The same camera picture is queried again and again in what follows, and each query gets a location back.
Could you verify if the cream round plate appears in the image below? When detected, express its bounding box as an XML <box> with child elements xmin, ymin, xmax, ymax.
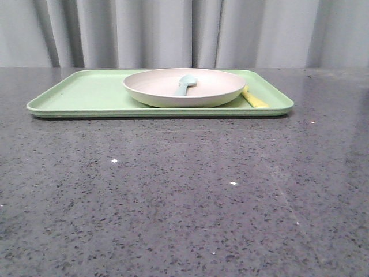
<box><xmin>123</xmin><ymin>68</ymin><xmax>246</xmax><ymax>108</ymax></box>

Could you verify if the yellow plastic fork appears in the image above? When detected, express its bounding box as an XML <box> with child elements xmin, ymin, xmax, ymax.
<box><xmin>242</xmin><ymin>85</ymin><xmax>269</xmax><ymax>108</ymax></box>

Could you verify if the light blue plastic spoon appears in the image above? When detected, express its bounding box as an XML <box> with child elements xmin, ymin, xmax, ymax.
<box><xmin>174</xmin><ymin>74</ymin><xmax>197</xmax><ymax>96</ymax></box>

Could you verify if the grey curtain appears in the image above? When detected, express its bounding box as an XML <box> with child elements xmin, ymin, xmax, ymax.
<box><xmin>1</xmin><ymin>1</ymin><xmax>368</xmax><ymax>69</ymax></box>

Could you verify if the light green plastic tray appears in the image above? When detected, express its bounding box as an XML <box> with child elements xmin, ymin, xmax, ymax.
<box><xmin>27</xmin><ymin>70</ymin><xmax>293</xmax><ymax>118</ymax></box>

